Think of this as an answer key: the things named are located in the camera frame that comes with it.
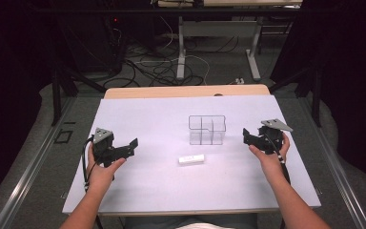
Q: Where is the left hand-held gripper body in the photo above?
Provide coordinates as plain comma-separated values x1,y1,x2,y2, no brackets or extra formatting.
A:
91,127,124,168

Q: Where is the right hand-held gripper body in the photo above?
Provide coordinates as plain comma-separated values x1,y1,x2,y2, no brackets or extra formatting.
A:
257,117,295,156

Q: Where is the person's right hand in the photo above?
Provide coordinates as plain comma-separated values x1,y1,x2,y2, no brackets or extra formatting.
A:
249,133,291,179

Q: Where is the person's left hand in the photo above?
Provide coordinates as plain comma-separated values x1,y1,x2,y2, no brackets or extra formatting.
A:
86,142,127,193

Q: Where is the clear acrylic divided organizer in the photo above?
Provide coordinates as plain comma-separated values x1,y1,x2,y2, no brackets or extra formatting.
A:
188,114,228,146

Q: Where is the white table sheet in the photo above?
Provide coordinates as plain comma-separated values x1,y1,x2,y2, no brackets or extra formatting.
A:
62,94,322,215

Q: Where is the small white box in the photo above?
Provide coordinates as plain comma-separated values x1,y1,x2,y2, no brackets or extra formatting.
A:
177,154,206,166

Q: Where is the wooden table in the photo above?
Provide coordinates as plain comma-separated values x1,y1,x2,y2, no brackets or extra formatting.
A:
61,84,322,218

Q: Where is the black metal stand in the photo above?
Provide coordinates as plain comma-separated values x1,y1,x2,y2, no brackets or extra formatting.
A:
268,61,323,128
51,60,108,127

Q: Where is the black equipment with red light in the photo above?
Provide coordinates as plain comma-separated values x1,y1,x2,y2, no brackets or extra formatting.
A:
60,13,127,75

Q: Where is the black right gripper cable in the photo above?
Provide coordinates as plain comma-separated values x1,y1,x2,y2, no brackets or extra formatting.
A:
262,133,292,186

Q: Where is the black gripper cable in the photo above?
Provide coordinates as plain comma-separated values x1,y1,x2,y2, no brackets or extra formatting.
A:
262,133,292,186
81,135,96,193

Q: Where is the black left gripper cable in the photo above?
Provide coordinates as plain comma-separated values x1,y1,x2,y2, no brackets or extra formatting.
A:
81,135,96,193

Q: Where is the silver floor rail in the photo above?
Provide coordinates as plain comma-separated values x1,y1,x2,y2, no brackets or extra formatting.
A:
298,96,366,229
0,96,77,229

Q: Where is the tangle of floor cables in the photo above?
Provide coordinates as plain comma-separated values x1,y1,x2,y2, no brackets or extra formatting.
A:
103,15,241,89

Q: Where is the white metal desk frame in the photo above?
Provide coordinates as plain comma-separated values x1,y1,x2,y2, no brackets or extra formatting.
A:
175,14,265,82

